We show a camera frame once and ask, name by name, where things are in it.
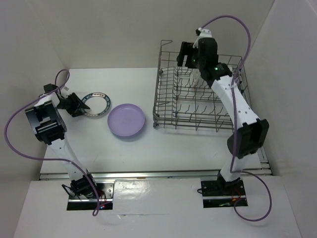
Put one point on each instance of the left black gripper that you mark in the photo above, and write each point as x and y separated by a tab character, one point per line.
77	104

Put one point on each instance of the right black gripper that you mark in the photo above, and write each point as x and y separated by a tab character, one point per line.
186	49

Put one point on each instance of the grey wire dish rack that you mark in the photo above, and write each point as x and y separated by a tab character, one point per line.
177	105

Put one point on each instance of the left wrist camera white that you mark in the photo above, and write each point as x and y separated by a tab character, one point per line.
64	92

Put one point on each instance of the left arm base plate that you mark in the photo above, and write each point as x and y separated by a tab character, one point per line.
105	190

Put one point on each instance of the aluminium rail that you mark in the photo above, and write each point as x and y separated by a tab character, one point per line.
151	175

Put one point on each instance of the white plate green rim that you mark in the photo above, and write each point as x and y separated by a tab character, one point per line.
99	105

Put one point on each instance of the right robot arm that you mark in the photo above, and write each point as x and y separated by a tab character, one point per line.
249	130

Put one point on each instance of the purple plate back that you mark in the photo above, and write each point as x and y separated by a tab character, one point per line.
126	120

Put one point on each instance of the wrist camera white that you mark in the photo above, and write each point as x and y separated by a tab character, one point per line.
64	92
201	33

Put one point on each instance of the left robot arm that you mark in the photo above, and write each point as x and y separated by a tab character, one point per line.
49	127

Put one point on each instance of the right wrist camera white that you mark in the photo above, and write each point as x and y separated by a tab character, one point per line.
201	33

